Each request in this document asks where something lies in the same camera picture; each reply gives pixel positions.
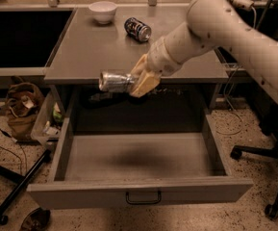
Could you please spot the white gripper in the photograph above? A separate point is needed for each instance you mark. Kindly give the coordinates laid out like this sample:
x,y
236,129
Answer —
x,y
160,59

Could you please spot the silver Red Bull can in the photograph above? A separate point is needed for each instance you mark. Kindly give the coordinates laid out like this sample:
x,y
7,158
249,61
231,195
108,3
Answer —
x,y
116,81

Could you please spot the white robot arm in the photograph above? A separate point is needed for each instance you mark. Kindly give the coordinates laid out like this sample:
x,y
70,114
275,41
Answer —
x,y
209,24

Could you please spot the dark blue soda can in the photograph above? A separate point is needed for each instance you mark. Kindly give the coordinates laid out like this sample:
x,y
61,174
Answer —
x,y
137,29

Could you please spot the open grey top drawer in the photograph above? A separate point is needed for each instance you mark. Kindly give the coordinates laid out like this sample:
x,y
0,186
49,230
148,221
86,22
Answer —
x,y
95,171

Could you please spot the grey cabinet desk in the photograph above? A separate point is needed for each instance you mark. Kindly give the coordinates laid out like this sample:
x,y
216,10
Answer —
x,y
89,48

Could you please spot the white ceramic bowl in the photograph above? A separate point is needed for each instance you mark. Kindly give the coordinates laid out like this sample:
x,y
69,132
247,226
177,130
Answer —
x,y
103,12

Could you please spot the clear plastic storage bin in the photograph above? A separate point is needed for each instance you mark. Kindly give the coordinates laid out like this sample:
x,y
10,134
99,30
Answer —
x,y
46,128

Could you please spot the brown fabric bag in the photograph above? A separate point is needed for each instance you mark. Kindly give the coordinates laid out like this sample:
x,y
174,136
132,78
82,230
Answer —
x,y
23,103

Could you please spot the brown shoe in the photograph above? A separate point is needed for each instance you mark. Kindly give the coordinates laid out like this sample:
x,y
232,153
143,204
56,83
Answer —
x,y
37,220

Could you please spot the black stand leg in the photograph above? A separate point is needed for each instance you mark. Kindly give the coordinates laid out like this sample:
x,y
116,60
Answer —
x,y
21,182

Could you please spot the black drawer handle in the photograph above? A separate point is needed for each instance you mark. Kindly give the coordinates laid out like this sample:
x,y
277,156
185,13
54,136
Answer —
x,y
143,198

